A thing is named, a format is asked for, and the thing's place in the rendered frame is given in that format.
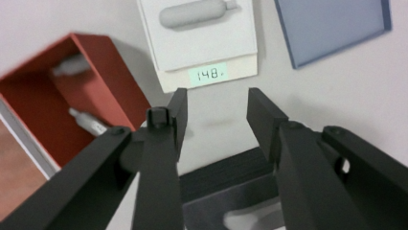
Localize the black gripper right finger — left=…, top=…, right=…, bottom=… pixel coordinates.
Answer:
left=246, top=87, right=408, bottom=230

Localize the white digital scale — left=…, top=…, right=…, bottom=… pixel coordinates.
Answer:
left=139, top=0, right=257, bottom=92

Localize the red open box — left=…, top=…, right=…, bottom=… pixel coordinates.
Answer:
left=0, top=28, right=151, bottom=169

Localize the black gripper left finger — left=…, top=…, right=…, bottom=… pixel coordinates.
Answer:
left=0, top=87, right=188, bottom=230

